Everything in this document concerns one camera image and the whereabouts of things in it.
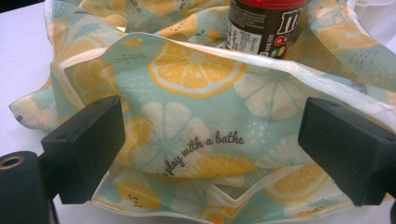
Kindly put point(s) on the dark brown candy jar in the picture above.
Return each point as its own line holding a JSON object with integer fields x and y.
{"x": 263, "y": 28}

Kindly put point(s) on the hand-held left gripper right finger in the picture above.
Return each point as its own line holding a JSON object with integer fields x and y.
{"x": 348, "y": 149}

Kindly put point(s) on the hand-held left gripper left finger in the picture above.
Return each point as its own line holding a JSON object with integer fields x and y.
{"x": 84, "y": 146}

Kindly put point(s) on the lemon print cloth bag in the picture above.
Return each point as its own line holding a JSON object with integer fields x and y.
{"x": 199, "y": 102}

